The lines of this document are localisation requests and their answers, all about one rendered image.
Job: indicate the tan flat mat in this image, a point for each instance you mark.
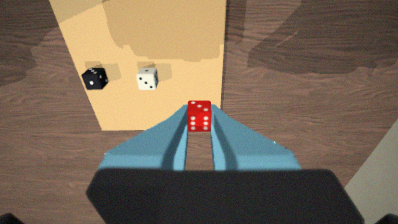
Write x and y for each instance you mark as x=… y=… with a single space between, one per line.
x=183 y=39

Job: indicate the red die with white pips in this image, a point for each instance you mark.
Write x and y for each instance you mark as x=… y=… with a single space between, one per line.
x=199 y=115

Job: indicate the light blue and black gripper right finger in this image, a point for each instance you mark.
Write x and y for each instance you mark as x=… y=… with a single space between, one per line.
x=244 y=148

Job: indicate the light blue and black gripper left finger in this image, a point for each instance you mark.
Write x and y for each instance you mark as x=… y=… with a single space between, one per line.
x=154 y=147

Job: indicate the black die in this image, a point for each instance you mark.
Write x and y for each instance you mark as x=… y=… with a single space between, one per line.
x=95 y=78

